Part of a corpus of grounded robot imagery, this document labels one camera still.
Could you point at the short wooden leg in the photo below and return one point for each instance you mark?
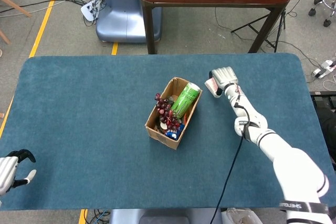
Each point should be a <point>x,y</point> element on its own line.
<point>4,37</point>

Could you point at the long slanted wooden leg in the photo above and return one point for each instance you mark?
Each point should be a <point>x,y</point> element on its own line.
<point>15,5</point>

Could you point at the black folding tripod stand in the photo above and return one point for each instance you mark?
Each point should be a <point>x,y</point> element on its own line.
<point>278,35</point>

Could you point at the blue felt table cover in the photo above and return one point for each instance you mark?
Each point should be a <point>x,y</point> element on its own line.
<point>92,116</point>

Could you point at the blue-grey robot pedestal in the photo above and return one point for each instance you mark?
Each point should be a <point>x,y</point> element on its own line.
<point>123,22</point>

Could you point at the black equipment frame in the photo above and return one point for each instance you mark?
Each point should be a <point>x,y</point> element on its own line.
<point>328,129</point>

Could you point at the chrome stool with casters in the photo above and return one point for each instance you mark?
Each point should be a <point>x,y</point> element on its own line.
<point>329,1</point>

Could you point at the green energy drink can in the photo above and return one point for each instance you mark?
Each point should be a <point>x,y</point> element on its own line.
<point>185,99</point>

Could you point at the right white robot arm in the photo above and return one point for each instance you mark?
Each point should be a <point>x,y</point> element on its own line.
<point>283,155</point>

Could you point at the red grape bunch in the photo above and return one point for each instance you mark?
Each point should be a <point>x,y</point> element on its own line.
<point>164,108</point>

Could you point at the white rectangular pack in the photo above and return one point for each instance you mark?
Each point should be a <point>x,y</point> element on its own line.
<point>211,86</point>

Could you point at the small white bottle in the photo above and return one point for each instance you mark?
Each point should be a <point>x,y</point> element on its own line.
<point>163,126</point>

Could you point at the white power strip red switches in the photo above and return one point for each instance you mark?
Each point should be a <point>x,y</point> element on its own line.
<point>324,68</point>

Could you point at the translucent plastic container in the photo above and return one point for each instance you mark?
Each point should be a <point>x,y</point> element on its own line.
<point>244,217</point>

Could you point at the open cardboard box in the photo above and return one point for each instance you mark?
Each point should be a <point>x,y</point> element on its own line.
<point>160,137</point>

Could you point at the grey-blue robot torso base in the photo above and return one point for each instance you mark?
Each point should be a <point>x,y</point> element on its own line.
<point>162,217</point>

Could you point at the white power strip with plugs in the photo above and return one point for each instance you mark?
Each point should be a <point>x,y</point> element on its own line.
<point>89,9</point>

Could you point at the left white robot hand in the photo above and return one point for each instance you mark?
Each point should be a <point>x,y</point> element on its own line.
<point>6,172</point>

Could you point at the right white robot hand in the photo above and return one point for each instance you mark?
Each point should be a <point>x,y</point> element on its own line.
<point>225,76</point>

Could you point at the blue snack packet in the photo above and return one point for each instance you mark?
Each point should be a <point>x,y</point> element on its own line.
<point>174,134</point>

